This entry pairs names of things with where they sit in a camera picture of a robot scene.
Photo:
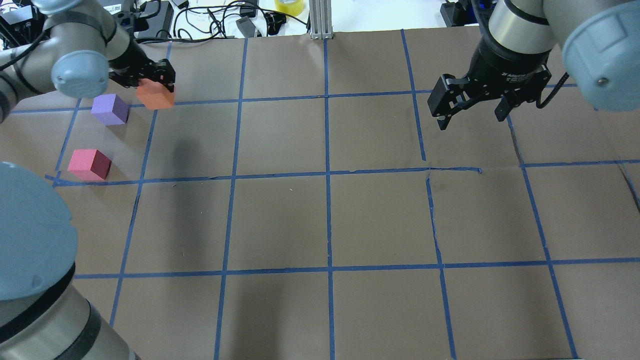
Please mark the orange foam cube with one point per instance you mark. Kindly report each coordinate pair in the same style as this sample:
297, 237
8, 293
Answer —
154, 95

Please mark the purple foam cube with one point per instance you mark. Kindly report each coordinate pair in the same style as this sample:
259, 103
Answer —
110, 110

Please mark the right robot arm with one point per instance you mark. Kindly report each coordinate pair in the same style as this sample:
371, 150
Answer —
529, 48

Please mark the black power adapter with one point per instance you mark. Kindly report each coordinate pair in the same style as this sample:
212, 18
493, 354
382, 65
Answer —
158, 16

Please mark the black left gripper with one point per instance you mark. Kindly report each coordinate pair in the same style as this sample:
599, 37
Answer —
129, 59

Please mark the red foam cube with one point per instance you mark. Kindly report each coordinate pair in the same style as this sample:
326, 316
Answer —
89, 165

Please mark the aluminium frame post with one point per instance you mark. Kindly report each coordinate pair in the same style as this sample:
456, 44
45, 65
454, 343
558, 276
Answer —
320, 19

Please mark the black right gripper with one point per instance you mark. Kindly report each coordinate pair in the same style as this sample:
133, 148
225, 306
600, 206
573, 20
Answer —
505, 71

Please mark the yellow tape roll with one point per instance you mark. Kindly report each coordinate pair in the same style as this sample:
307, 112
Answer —
290, 7

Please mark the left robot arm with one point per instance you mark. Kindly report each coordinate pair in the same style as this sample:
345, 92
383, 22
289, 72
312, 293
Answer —
80, 50

